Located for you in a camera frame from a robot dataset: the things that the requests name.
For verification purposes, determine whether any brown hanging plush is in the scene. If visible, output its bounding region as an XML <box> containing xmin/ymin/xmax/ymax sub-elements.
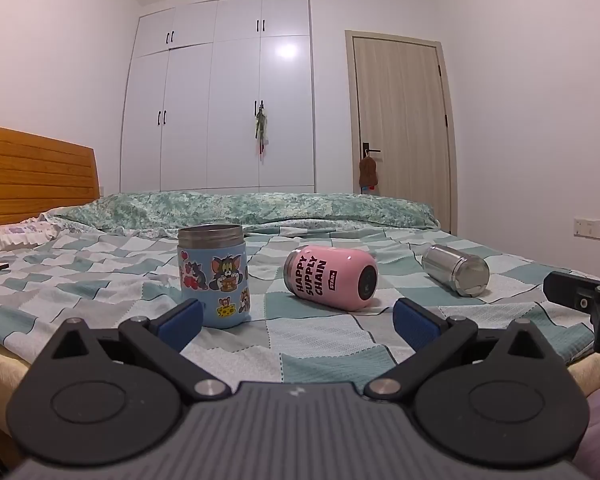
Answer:
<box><xmin>358</xmin><ymin>156</ymin><xmax>380</xmax><ymax>194</ymax></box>

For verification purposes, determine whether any pink cup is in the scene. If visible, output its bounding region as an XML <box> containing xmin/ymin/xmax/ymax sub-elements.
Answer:
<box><xmin>283</xmin><ymin>245</ymin><xmax>379</xmax><ymax>312</ymax></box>

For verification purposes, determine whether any green hanging toy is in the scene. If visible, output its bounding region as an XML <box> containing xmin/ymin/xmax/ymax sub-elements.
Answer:
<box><xmin>254</xmin><ymin>101</ymin><xmax>271</xmax><ymax>162</ymax></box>

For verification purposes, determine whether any silver steel cup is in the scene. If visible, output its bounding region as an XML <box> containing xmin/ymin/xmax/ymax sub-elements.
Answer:
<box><xmin>421</xmin><ymin>244</ymin><xmax>491</xmax><ymax>297</ymax></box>

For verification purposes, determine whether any wooden headboard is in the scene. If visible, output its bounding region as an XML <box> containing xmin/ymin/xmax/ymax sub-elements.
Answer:
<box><xmin>0</xmin><ymin>123</ymin><xmax>101</xmax><ymax>229</ymax></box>

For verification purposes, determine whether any beige wooden door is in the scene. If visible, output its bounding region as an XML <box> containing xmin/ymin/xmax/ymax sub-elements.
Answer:
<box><xmin>344</xmin><ymin>30</ymin><xmax>459</xmax><ymax>236</ymax></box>

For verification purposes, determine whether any ruffled pillow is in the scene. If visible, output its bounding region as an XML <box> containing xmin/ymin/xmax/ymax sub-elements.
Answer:
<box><xmin>0</xmin><ymin>210</ymin><xmax>83</xmax><ymax>257</ymax></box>

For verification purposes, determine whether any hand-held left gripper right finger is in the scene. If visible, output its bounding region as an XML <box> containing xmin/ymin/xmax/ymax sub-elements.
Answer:
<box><xmin>364</xmin><ymin>297</ymin><xmax>568</xmax><ymax>403</ymax></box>

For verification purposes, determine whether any white wardrobe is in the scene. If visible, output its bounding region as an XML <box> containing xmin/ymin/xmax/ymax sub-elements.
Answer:
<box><xmin>120</xmin><ymin>0</ymin><xmax>316</xmax><ymax>194</ymax></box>

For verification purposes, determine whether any wall socket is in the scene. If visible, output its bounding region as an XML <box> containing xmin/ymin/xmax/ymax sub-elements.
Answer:
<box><xmin>573</xmin><ymin>217</ymin><xmax>600</xmax><ymax>239</ymax></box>

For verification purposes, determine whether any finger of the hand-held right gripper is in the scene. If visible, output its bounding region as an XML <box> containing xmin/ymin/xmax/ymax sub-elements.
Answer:
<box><xmin>543</xmin><ymin>271</ymin><xmax>600</xmax><ymax>354</ymax></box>

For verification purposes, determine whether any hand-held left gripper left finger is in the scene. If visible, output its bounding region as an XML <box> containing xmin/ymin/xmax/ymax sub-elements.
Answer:
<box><xmin>30</xmin><ymin>299</ymin><xmax>232</xmax><ymax>405</ymax></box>

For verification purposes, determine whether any green floral quilt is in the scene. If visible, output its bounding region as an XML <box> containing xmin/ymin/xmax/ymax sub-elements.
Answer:
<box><xmin>47</xmin><ymin>191</ymin><xmax>441</xmax><ymax>239</ymax></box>

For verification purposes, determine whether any checked bed sheet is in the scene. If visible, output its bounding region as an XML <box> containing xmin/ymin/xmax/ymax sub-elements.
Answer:
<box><xmin>0</xmin><ymin>220</ymin><xmax>600</xmax><ymax>396</ymax></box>

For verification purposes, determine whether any blue cartoon sticker cup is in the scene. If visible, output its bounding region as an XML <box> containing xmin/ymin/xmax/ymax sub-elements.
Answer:
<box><xmin>176</xmin><ymin>224</ymin><xmax>251</xmax><ymax>330</ymax></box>

